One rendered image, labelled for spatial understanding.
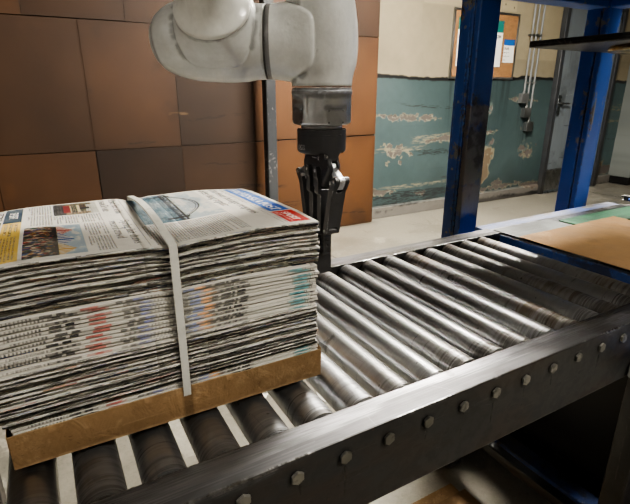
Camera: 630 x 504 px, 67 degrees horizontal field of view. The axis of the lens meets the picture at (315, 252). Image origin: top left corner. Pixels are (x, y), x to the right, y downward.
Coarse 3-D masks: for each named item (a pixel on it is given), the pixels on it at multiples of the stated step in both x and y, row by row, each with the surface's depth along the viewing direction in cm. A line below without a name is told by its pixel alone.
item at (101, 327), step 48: (0, 240) 53; (48, 240) 53; (96, 240) 53; (0, 288) 46; (48, 288) 48; (96, 288) 50; (144, 288) 53; (0, 336) 47; (48, 336) 49; (96, 336) 51; (144, 336) 54; (0, 384) 48; (48, 384) 50; (96, 384) 52; (144, 384) 55
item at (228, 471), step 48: (576, 336) 80; (624, 336) 84; (432, 384) 67; (480, 384) 67; (528, 384) 73; (576, 384) 81; (288, 432) 57; (336, 432) 57; (384, 432) 60; (432, 432) 64; (480, 432) 70; (192, 480) 50; (240, 480) 50; (288, 480) 54; (336, 480) 58; (384, 480) 62
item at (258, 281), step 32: (192, 192) 79; (224, 192) 79; (192, 224) 61; (224, 224) 59; (256, 224) 58; (288, 224) 59; (224, 256) 56; (256, 256) 58; (288, 256) 60; (224, 288) 57; (256, 288) 59; (288, 288) 61; (224, 320) 58; (256, 320) 60; (288, 320) 62; (224, 352) 59; (256, 352) 61; (288, 352) 64
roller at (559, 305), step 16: (432, 256) 121; (448, 256) 118; (464, 272) 112; (480, 272) 109; (512, 288) 101; (528, 288) 99; (544, 304) 95; (560, 304) 93; (576, 304) 92; (576, 320) 89
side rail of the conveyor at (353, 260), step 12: (432, 240) 130; (444, 240) 130; (456, 240) 130; (468, 240) 132; (372, 252) 121; (384, 252) 121; (396, 252) 121; (420, 252) 124; (336, 264) 112; (348, 264) 113; (360, 264) 115
